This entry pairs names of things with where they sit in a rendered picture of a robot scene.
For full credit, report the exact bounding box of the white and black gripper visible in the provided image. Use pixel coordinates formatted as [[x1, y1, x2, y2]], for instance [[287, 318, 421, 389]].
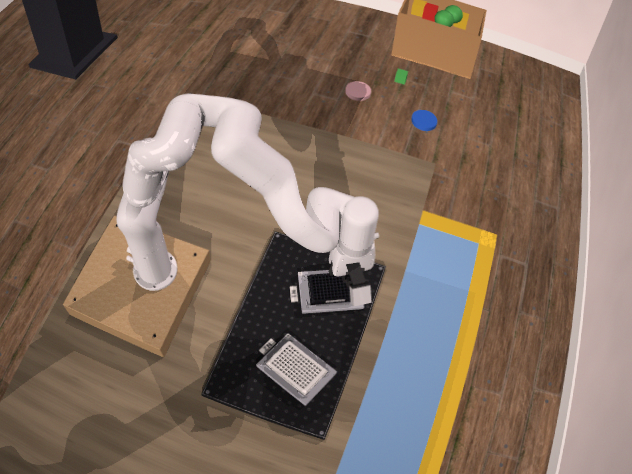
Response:
[[329, 242, 375, 287]]

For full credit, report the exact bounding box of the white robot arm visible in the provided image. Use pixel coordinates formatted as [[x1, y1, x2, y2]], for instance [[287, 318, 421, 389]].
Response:
[[116, 94, 379, 291]]

